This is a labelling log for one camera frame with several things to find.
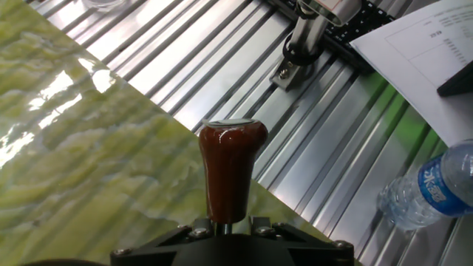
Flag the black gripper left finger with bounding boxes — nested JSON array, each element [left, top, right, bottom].
[[109, 217, 215, 266]]

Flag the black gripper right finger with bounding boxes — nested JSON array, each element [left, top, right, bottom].
[[249, 216, 355, 266]]

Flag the silver lever with red handle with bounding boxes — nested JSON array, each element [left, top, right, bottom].
[[198, 117, 269, 236]]

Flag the clear water bottle blue label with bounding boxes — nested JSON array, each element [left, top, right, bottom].
[[376, 139, 473, 231]]

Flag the green marble pattern mat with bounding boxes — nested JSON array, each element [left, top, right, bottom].
[[0, 0, 365, 266]]

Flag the black flat plate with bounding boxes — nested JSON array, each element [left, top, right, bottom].
[[437, 61, 473, 98]]

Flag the white paper sheet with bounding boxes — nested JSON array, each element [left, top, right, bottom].
[[350, 0, 473, 148]]

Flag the clear glass mug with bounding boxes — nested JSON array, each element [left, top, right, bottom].
[[81, 0, 127, 10]]

